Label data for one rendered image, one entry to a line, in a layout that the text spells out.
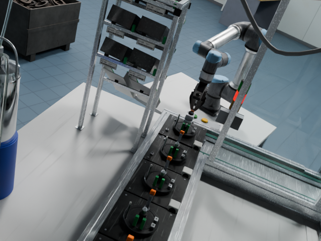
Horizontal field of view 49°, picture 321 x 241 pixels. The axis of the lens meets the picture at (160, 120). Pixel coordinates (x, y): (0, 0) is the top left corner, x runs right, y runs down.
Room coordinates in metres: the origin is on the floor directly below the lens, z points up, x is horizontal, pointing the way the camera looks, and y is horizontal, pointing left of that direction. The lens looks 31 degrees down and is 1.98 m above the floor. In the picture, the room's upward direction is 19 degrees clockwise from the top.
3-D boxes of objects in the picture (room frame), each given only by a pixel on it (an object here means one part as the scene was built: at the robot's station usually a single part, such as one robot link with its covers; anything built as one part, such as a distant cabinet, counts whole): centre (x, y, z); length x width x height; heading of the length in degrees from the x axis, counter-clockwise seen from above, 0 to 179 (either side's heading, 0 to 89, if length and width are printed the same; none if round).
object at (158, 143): (1.43, -0.11, 1.01); 0.24 x 0.24 x 0.13; 83
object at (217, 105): (2.28, -0.30, 0.93); 0.15 x 0.15 x 0.10
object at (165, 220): (0.94, -0.05, 1.01); 0.24 x 0.24 x 0.13; 83
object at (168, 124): (1.68, -0.15, 0.96); 0.24 x 0.24 x 0.02; 83
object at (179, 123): (1.68, -0.15, 0.98); 0.14 x 0.14 x 0.02
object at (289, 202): (1.62, -0.44, 0.91); 0.84 x 0.28 x 0.10; 83
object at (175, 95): (2.24, -0.27, 0.84); 0.90 x 0.70 x 0.03; 63
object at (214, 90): (2.28, -0.30, 1.05); 0.13 x 0.12 x 0.14; 60
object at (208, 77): (1.78, -0.16, 1.29); 0.08 x 0.08 x 0.05
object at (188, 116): (1.67, -0.14, 1.06); 0.08 x 0.04 x 0.07; 173
